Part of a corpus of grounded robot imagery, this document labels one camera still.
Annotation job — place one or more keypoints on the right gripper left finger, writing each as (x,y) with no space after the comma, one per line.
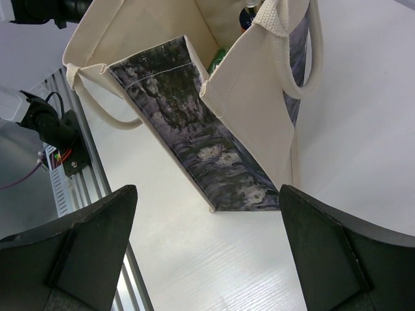
(71,263)

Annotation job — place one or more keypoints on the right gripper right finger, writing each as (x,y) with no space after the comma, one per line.
(344,262)

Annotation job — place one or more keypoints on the orange blue spray bottle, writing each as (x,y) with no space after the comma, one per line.
(248,13)

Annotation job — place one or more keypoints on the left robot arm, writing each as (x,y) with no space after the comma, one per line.
(26,109)

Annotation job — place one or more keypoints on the beige canvas tote bag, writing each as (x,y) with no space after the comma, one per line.
(146,63)

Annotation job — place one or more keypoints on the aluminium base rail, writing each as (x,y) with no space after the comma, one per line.
(90,185)

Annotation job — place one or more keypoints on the white slotted cable duct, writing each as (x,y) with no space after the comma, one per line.
(59,182)

